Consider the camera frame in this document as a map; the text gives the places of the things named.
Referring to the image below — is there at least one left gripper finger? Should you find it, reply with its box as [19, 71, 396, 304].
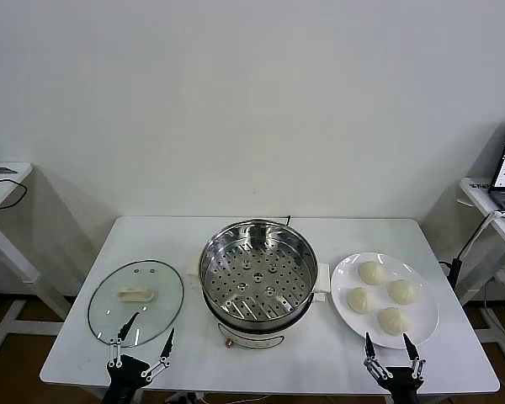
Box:
[107, 311, 141, 369]
[141, 327, 176, 379]

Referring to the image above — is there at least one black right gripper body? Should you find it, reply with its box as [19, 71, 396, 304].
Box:
[374, 365, 423, 404]

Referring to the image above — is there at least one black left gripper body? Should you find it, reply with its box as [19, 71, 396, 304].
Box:
[102, 354, 157, 404]

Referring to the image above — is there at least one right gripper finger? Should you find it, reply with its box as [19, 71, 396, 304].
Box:
[363, 332, 391, 380]
[401, 332, 428, 379]

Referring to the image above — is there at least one glass lid with white handle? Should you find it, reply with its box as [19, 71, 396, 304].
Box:
[87, 259, 184, 348]

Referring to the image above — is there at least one white steamed baozi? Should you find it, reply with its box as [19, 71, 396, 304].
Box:
[386, 279, 417, 305]
[346, 286, 377, 315]
[358, 260, 387, 286]
[377, 306, 412, 337]

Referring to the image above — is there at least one stainless steel steamer basket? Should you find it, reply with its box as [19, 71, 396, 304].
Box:
[199, 218, 320, 325]

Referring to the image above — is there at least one white round plate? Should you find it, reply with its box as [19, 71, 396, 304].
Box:
[330, 251, 441, 349]

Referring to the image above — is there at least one white electric cooker pot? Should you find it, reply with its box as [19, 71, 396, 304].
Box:
[186, 252, 332, 352]

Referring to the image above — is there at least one white side table with tools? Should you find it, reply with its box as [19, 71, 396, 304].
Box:
[0, 162, 71, 359]

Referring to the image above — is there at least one black cable with pole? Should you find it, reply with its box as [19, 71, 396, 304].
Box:
[439, 214, 492, 294]

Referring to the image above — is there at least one white laptop charging cable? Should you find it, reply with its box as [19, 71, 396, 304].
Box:
[460, 209, 505, 258]

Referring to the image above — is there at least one thin black looped cable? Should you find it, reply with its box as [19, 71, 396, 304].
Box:
[0, 178, 29, 212]

